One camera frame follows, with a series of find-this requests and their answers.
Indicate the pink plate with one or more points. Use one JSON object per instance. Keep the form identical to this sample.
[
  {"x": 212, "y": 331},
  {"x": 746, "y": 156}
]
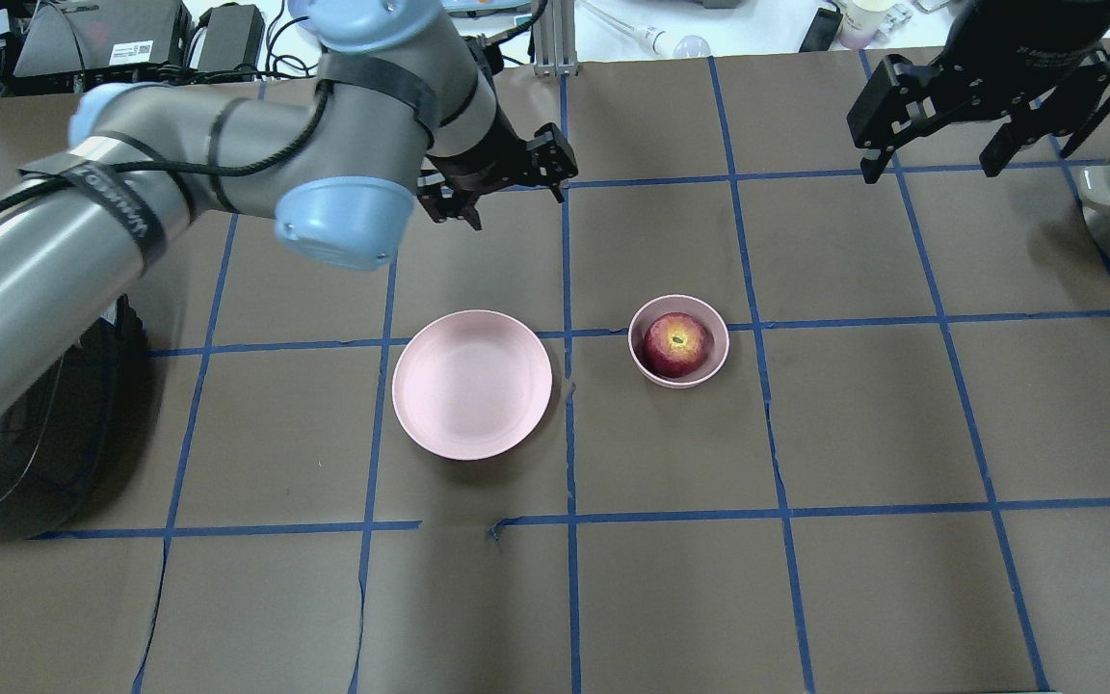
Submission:
[{"x": 471, "y": 385}]

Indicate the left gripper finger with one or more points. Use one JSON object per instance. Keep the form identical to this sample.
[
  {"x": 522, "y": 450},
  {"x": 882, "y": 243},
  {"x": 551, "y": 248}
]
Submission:
[
  {"x": 549, "y": 161},
  {"x": 443, "y": 204}
]

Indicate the dark grey rice cooker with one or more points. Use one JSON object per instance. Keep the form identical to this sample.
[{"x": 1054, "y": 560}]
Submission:
[{"x": 55, "y": 438}]

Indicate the red apple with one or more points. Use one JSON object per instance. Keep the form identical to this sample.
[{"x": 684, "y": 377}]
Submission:
[{"x": 675, "y": 344}]

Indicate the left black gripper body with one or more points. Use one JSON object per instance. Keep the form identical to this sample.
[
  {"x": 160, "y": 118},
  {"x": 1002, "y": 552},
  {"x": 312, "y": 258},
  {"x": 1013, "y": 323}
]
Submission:
[{"x": 485, "y": 159}]

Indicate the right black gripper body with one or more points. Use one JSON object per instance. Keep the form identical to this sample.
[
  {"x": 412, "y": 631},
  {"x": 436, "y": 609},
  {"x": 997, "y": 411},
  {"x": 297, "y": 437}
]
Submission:
[{"x": 1027, "y": 34}]

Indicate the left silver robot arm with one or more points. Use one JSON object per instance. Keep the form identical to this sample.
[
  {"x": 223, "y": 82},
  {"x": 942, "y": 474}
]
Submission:
[{"x": 404, "y": 115}]

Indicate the pink bowl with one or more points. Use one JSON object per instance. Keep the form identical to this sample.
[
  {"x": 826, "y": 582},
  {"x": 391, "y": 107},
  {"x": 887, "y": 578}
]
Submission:
[{"x": 710, "y": 317}]

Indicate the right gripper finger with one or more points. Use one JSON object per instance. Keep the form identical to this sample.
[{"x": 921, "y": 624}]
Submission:
[
  {"x": 1046, "y": 120},
  {"x": 900, "y": 102}
]

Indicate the aluminium frame post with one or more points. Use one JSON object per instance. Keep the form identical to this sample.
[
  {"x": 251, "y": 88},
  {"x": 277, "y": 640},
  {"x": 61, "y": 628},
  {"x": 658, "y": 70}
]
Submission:
[{"x": 553, "y": 38}]

